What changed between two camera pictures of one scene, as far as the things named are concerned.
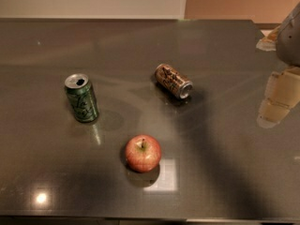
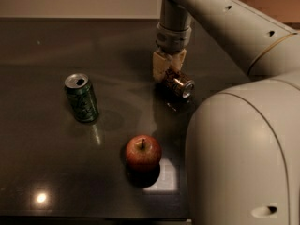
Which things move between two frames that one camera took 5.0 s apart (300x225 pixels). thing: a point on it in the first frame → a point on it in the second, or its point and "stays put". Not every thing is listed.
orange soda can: x=171 y=79 stays put
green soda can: x=82 y=97 stays put
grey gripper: x=290 y=44 → x=172 y=38
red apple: x=142 y=153 stays put
